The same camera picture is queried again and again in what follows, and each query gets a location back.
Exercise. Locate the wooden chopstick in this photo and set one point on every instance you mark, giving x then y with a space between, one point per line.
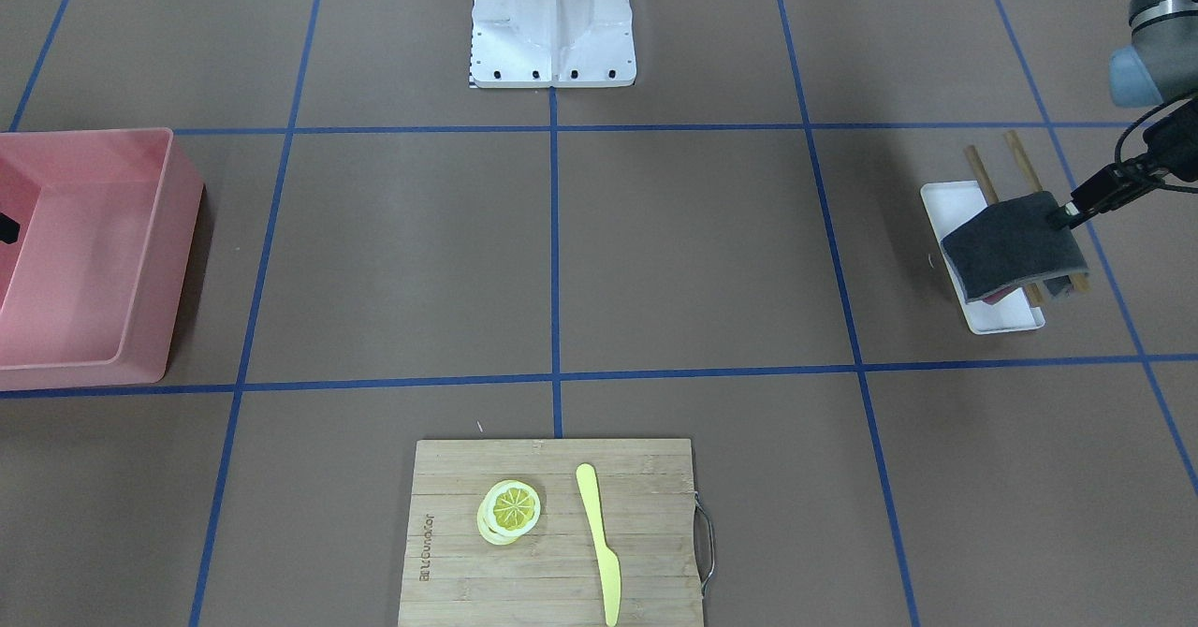
1054 288
981 173

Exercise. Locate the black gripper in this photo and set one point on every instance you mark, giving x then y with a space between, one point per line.
1181 153

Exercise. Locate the yellow plastic knife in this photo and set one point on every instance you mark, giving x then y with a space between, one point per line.
609 566

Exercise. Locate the yellow lemon slice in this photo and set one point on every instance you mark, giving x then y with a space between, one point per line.
508 511

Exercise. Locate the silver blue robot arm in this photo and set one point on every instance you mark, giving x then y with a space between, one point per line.
1157 73

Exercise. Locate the pink plastic bin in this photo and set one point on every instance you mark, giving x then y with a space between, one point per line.
97 233

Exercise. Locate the dark grey cleaning cloth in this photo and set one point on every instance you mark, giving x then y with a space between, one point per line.
1011 244

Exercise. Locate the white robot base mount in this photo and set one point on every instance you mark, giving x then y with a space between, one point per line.
536 44

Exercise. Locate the bamboo cutting board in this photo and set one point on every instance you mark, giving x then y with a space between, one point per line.
452 577

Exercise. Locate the white rectangular tray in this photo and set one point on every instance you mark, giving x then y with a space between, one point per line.
949 205

